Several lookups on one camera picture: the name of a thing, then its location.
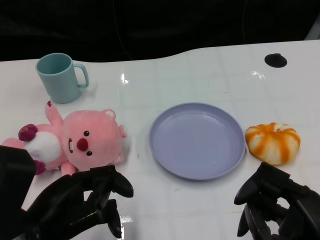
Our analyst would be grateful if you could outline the thin black cable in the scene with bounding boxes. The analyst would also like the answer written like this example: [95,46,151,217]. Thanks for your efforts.
[241,0,248,43]
[115,12,133,60]

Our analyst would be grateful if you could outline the pink plush beaver doll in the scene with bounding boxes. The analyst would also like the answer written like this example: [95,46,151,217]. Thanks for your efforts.
[1,100,128,176]

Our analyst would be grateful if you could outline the black backdrop cloth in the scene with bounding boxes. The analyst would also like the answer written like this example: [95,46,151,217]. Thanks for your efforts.
[0,0,320,62]

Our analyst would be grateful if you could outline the orange white bun toy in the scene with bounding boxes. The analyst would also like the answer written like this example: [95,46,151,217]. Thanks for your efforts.
[244,122,301,166]

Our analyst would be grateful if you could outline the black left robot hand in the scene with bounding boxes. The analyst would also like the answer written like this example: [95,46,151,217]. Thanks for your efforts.
[14,164,135,240]

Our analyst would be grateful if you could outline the teal plastic mug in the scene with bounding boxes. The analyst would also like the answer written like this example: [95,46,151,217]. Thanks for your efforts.
[35,52,90,105]

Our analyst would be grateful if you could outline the purple plastic plate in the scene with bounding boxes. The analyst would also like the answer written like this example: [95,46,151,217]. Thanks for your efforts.
[148,102,247,181]

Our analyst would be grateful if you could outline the black round table grommet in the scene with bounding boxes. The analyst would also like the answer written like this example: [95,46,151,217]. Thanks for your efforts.
[264,53,288,68]

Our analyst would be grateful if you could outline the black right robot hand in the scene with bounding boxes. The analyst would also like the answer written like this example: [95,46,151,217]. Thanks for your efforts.
[233,162,320,240]

